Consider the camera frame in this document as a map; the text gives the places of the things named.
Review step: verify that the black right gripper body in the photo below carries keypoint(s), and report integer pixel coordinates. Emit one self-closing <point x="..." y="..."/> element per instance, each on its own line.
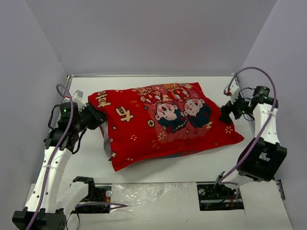
<point x="230" y="108"/>

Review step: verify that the metal table edge rail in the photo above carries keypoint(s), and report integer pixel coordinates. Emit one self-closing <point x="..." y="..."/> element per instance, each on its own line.
<point x="57" y="135"/>

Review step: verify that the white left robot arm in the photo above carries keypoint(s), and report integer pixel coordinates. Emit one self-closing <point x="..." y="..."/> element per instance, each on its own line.
<point x="45" y="210"/>

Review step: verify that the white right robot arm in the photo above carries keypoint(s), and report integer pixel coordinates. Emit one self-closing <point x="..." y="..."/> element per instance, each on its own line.
<point x="262" y="157"/>

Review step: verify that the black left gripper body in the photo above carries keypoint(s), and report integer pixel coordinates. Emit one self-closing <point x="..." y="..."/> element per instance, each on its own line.
<point x="90" y="116"/>

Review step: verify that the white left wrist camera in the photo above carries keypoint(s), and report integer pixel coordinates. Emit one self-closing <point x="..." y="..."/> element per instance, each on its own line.
<point x="77" y="97"/>

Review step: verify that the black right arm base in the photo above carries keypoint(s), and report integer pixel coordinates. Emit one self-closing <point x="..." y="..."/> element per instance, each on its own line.
<point x="218" y="198"/>

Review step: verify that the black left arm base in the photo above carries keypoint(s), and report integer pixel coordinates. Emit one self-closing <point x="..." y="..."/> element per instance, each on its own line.
<point x="102" y="193"/>

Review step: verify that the red printed pillowcase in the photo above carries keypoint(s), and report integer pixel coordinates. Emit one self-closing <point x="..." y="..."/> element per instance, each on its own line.
<point x="163" y="120"/>

